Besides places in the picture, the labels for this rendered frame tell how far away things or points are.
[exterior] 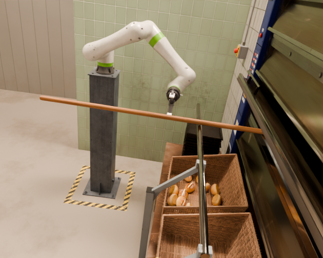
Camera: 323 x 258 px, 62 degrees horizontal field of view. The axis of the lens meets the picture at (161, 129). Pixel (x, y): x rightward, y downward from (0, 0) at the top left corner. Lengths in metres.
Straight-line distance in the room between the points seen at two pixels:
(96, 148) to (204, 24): 1.50
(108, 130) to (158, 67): 0.85
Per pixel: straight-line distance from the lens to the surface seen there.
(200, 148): 1.39
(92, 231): 2.48
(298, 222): 1.18
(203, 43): 2.71
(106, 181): 2.70
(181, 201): 1.83
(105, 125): 2.35
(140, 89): 2.87
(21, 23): 4.80
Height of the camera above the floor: 1.88
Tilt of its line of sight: 28 degrees down
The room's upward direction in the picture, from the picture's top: 8 degrees clockwise
